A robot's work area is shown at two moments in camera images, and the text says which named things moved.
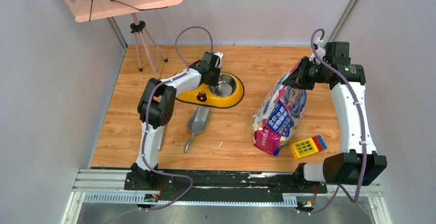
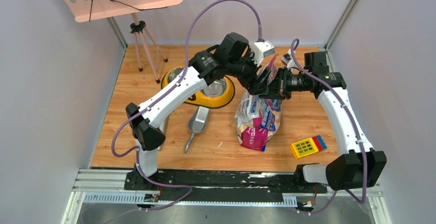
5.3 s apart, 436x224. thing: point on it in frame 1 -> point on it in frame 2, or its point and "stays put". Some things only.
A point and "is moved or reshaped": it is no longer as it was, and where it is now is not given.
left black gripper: (211, 76) -> (257, 80)
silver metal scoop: (197, 124) stays put
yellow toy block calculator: (307, 146) stays put
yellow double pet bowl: (229, 93) is moved or reshaped
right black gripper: (297, 79) -> (278, 89)
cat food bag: (278, 115) -> (257, 116)
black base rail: (220, 185) stays put
